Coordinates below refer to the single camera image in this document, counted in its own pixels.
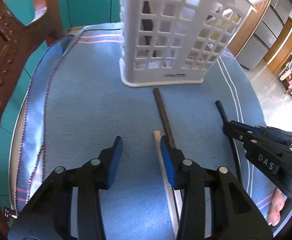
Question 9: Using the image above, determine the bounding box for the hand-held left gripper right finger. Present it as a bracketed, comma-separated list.
[160, 135, 274, 240]

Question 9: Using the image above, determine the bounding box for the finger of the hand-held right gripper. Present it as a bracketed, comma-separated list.
[223, 123, 287, 153]
[227, 120, 292, 146]

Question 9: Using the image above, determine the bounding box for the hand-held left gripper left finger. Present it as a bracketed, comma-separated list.
[8, 135, 123, 240]

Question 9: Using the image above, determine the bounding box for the beige chopstick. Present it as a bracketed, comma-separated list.
[152, 130, 180, 240]

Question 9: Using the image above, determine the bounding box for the black chopstick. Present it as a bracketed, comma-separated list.
[215, 100, 243, 183]

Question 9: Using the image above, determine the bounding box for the dark brown chopstick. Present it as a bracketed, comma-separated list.
[153, 88, 176, 148]

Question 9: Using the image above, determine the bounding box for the white plastic utensil basket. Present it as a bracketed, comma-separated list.
[119, 0, 253, 87]

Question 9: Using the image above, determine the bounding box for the person's right hand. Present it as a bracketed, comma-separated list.
[267, 187, 292, 227]

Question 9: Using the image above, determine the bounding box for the blue plaid cloth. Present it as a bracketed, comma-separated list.
[8, 22, 290, 240]

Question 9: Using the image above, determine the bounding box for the wooden door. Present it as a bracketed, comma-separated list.
[269, 17, 292, 73]

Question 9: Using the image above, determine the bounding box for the grey refrigerator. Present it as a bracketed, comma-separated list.
[236, 0, 292, 71]

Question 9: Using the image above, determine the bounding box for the carved wooden chair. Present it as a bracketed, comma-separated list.
[0, 0, 64, 230]

